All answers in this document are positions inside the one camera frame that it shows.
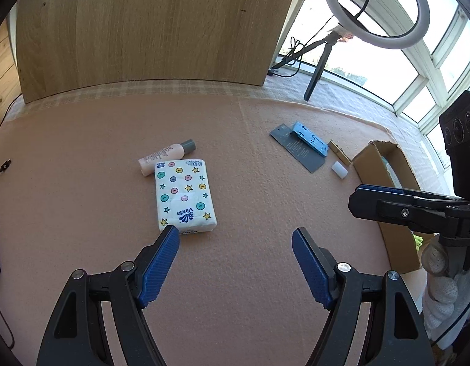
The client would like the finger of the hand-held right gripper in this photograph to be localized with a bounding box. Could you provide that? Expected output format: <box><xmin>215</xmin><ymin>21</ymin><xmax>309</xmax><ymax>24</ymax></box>
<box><xmin>348</xmin><ymin>190</ymin><xmax>455</xmax><ymax>234</ymax></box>
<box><xmin>355</xmin><ymin>184</ymin><xmax>461</xmax><ymax>206</ymax></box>

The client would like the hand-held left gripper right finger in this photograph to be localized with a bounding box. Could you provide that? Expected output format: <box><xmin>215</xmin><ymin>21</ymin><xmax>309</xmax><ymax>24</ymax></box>
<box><xmin>291</xmin><ymin>227</ymin><xmax>436</xmax><ymax>366</ymax></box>

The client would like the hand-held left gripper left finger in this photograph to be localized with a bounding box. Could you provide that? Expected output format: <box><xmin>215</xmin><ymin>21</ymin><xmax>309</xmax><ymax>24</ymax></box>
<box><xmin>36</xmin><ymin>225</ymin><xmax>181</xmax><ymax>366</ymax></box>

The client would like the cardboard box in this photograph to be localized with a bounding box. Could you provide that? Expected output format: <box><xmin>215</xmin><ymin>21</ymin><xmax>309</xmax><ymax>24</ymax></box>
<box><xmin>351</xmin><ymin>140</ymin><xmax>424</xmax><ymax>274</ymax></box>

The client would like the wooden clothespin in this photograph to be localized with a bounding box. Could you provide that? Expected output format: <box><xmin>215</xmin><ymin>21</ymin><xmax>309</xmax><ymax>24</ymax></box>
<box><xmin>327</xmin><ymin>140</ymin><xmax>352</xmax><ymax>166</ymax></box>

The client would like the patterned tissue pack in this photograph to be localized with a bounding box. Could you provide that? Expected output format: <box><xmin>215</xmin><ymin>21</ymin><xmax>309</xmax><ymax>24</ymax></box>
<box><xmin>154</xmin><ymin>158</ymin><xmax>217</xmax><ymax>236</ymax></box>

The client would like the blue phone stand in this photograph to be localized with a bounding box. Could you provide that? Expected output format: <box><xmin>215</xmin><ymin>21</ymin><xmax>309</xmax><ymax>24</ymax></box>
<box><xmin>289</xmin><ymin>121</ymin><xmax>330</xmax><ymax>158</ymax></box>

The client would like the black card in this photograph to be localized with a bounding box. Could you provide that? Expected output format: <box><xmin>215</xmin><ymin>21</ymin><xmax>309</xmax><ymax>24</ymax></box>
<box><xmin>269</xmin><ymin>124</ymin><xmax>326</xmax><ymax>173</ymax></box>

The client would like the small pink bottle grey cap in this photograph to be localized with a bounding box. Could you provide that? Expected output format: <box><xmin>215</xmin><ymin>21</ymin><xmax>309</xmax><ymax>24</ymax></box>
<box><xmin>138</xmin><ymin>139</ymin><xmax>197</xmax><ymax>177</ymax></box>

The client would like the person's right hand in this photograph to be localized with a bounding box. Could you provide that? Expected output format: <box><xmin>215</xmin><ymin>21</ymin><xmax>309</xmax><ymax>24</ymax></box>
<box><xmin>421</xmin><ymin>234</ymin><xmax>469</xmax><ymax>337</ymax></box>

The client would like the checked cloth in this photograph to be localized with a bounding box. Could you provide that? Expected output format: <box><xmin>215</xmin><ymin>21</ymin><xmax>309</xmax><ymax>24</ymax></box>
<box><xmin>6</xmin><ymin>72</ymin><xmax>453</xmax><ymax>195</ymax></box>

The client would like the pink mat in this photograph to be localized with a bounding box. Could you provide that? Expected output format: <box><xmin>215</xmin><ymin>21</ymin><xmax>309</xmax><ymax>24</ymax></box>
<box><xmin>0</xmin><ymin>95</ymin><xmax>426</xmax><ymax>366</ymax></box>

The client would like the black tripod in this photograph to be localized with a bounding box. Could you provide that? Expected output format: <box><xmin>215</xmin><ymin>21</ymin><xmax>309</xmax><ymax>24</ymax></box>
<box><xmin>271</xmin><ymin>32</ymin><xmax>344</xmax><ymax>102</ymax></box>

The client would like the crumpled pink wrapper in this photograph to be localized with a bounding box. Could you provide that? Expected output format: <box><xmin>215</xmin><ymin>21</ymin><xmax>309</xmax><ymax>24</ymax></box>
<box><xmin>327</xmin><ymin>25</ymin><xmax>354</xmax><ymax>42</ymax></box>

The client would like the large wooden board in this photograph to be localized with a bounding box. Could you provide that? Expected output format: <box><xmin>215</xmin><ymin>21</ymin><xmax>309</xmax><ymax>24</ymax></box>
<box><xmin>14</xmin><ymin>0</ymin><xmax>306</xmax><ymax>104</ymax></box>

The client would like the slatted wooden panel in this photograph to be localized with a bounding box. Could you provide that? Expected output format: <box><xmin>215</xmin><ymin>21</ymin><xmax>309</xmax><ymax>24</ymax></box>
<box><xmin>0</xmin><ymin>19</ymin><xmax>23</xmax><ymax>142</ymax></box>

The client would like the ring light on tripod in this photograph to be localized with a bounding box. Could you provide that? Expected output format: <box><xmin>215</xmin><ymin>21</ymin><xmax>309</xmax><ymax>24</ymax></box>
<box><xmin>277</xmin><ymin>0</ymin><xmax>470</xmax><ymax>168</ymax></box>

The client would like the white ring light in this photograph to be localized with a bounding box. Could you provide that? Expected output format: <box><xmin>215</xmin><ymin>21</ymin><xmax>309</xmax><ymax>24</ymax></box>
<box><xmin>321</xmin><ymin>0</ymin><xmax>431</xmax><ymax>50</ymax></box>

